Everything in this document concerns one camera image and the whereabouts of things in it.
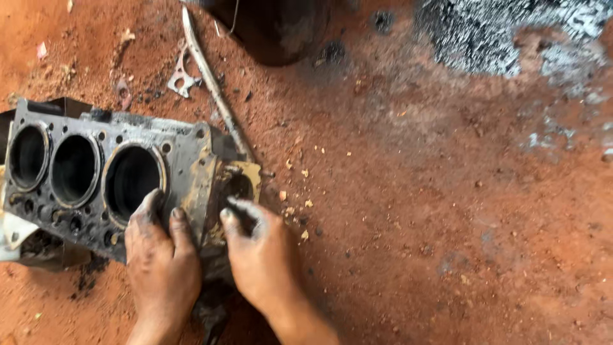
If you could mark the long bent metal rod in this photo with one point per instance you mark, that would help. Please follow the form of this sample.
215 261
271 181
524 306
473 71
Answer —
210 84

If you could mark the dark round metal container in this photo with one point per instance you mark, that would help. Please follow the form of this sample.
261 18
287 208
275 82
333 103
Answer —
273 26

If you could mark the torn metal gasket piece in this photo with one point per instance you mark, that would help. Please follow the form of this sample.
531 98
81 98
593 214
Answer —
182 76

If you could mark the person's left hand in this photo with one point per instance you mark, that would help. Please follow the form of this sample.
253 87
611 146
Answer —
160 268

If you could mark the person's right hand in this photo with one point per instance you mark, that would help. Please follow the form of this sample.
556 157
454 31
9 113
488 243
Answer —
263 263

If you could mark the grimy grey engine block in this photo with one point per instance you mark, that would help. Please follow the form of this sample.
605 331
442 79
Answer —
110 177

